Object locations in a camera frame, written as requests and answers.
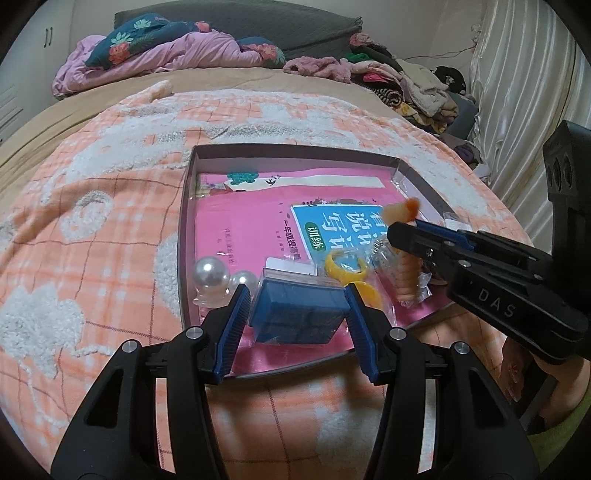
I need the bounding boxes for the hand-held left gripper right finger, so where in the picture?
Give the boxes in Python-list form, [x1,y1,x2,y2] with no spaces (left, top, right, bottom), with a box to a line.
[344,282,541,480]

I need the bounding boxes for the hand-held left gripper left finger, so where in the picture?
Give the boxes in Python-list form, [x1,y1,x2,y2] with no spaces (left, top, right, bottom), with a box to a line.
[50,284,252,480]

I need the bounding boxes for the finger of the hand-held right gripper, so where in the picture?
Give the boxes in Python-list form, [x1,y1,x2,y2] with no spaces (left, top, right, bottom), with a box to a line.
[387,222,467,282]
[418,220,553,274]

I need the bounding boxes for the orange hair claw clip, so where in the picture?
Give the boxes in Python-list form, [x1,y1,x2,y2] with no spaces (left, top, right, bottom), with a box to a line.
[385,196,432,305]

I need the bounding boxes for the orange spiral toy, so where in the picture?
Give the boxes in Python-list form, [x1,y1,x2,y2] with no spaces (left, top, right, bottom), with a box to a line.
[368,240,444,309]

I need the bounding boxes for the blue jewelry box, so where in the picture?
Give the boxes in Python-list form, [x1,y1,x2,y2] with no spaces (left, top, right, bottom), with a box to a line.
[248,257,351,347]

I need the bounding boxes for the shallow cardboard box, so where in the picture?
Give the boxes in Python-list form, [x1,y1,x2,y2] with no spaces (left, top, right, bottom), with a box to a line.
[177,144,467,380]

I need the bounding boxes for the person's right forearm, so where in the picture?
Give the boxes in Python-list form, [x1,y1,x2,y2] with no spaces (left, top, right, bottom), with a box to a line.
[526,364,591,437]

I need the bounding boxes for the person's right hand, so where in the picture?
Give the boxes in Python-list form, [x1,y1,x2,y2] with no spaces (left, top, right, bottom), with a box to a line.
[501,339,540,403]

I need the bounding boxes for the pearl hair clip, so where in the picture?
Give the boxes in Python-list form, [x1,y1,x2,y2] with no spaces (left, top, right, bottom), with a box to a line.
[193,256,257,310]

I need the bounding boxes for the pink book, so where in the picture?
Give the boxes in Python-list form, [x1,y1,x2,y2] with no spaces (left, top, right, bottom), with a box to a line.
[194,171,455,374]

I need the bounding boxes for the pile of clothes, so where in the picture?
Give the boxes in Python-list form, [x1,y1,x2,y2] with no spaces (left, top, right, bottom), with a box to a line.
[348,32,483,167]

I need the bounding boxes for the white satin curtain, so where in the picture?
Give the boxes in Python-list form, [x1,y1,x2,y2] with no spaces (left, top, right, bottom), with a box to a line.
[466,0,591,241]

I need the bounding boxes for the orange plaid blanket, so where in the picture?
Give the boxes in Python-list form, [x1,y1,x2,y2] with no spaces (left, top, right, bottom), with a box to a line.
[0,83,532,480]

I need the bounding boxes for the pink fuzzy garment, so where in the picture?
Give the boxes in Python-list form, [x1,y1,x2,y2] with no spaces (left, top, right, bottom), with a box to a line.
[283,56,354,84]

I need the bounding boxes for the tan bedsheet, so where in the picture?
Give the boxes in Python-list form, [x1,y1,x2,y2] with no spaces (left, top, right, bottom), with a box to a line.
[0,60,416,195]

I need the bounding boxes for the teal floral pillow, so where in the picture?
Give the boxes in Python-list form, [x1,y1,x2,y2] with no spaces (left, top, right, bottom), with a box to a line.
[85,13,185,70]
[238,37,287,69]

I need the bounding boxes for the grey headboard cushion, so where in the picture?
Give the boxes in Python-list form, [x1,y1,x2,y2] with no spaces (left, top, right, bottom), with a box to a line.
[115,0,363,54]

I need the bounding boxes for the pink duvet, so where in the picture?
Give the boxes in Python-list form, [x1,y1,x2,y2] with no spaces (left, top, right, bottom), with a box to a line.
[52,28,278,97]

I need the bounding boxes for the white wardrobe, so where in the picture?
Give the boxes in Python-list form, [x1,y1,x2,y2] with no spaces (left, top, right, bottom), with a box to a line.
[0,0,75,144]

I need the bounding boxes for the yellow plastic ring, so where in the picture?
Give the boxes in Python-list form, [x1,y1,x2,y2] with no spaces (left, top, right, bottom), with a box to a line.
[324,250,384,315]

